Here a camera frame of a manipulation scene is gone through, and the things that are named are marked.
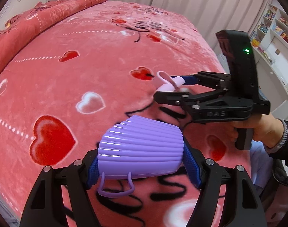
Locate purple ribbed trash bin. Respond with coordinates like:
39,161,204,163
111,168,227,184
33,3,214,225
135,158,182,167
97,115,184,198

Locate dark sleeve forearm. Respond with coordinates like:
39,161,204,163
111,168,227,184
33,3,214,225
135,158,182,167
265,119,288,166

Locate person's right hand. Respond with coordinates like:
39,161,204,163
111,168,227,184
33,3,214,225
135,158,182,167
227,114,284,149

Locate white desk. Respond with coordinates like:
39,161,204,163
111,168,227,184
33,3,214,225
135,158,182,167
253,48,288,120

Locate white bookshelf with books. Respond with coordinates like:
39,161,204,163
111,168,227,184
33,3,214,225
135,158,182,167
249,2,288,65

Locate pink heart-pattern bed blanket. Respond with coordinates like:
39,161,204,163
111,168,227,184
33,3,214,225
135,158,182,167
0,1,251,224

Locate folded red quilt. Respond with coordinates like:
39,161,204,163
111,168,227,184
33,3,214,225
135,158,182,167
0,0,108,74

